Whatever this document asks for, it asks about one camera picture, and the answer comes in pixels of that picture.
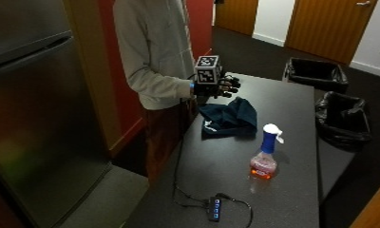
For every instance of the black usb hub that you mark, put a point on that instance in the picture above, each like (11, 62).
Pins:
(215, 209)

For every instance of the spray bottle with orange liquid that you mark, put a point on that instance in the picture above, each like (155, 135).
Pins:
(265, 155)

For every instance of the the person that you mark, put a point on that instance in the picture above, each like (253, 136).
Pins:
(156, 63)

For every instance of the blue wristband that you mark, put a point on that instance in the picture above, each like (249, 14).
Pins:
(192, 87)

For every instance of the white marker cube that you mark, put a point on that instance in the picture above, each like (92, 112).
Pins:
(207, 70)

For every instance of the wooden door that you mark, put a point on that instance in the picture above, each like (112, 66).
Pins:
(236, 14)
(329, 27)

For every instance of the black lined waste bin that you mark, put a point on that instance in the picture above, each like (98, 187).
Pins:
(316, 73)
(342, 118)

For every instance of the dark blue cloth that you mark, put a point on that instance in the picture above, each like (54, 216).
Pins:
(228, 117)

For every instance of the stainless steel refrigerator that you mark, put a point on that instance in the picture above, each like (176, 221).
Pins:
(34, 120)

